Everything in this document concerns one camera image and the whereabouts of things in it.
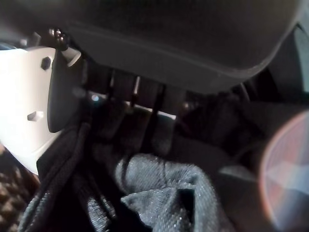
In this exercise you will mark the dark grey washing machine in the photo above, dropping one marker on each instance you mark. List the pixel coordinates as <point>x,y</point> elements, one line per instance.
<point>14,193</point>

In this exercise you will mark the black garment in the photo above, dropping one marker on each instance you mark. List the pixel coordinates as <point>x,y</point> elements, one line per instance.
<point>164,193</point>

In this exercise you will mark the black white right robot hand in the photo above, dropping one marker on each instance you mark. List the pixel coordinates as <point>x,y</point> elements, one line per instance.
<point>169,36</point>

